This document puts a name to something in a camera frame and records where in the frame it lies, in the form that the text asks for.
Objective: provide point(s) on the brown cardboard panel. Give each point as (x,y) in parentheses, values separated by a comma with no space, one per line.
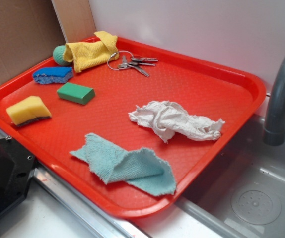
(31,29)

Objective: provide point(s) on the bunch of metal keys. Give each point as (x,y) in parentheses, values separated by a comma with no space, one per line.
(129,61)

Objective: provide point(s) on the green rectangular block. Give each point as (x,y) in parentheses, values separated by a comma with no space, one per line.
(76,93)

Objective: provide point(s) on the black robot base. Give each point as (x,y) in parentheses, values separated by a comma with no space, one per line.
(17,166)

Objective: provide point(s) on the white crumpled cloth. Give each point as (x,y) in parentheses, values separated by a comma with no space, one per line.
(168,118)

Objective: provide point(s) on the red plastic tray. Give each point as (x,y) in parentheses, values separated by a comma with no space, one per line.
(202,88)

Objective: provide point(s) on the yellow sponge with dark pad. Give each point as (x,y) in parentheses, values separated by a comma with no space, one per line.
(28,110)

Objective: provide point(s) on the light blue cloth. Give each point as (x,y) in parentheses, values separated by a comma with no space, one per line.
(141,168)

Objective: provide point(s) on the green ball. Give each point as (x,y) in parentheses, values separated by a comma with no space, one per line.
(58,54)

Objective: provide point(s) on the yellow cloth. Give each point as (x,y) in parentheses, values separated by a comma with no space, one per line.
(85,55)

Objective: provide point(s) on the grey sink basin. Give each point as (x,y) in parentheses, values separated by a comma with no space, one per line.
(241,193)

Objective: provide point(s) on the grey faucet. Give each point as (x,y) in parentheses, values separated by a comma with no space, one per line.
(279,94)

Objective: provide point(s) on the blue sponge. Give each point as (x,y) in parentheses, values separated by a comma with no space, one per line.
(49,75)

